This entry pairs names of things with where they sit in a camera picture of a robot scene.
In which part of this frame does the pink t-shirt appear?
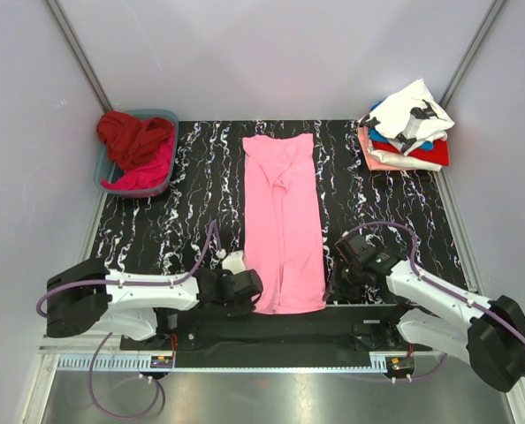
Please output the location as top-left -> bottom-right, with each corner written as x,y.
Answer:
242,133 -> 325,314

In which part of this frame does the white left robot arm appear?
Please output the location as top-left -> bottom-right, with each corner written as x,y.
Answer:
35,251 -> 263,350

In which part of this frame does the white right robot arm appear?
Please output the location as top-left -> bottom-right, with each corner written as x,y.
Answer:
335,233 -> 525,392

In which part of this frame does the black marble pattern mat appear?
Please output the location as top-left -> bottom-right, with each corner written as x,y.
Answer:
92,120 -> 467,288

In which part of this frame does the left controller board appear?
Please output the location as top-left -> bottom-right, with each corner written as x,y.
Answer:
150,352 -> 175,368

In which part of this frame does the controller board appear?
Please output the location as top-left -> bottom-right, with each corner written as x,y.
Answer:
150,352 -> 175,368
388,356 -> 415,375

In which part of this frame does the right controller board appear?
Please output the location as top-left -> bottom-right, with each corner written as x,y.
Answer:
388,356 -> 415,375

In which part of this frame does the blue folded t-shirt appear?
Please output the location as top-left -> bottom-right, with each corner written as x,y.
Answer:
372,101 -> 436,150

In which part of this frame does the red folded t-shirt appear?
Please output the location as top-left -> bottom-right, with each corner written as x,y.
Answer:
372,139 -> 450,167

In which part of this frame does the white printed folded t-shirt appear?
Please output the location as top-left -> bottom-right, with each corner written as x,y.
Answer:
359,79 -> 455,155

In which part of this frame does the blue-grey plastic basket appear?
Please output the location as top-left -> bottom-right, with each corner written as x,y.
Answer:
94,109 -> 179,199

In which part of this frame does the dark red t-shirt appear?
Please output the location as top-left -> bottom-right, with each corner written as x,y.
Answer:
96,111 -> 174,171

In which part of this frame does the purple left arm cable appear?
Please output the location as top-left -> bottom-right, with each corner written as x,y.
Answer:
37,220 -> 224,420

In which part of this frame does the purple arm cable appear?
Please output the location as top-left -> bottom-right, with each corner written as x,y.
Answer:
37,220 -> 224,420
346,221 -> 525,382

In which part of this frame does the aluminium frame rail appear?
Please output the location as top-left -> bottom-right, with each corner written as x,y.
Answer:
37,320 -> 518,354

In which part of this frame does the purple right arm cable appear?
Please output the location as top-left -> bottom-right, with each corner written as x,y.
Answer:
346,221 -> 525,382

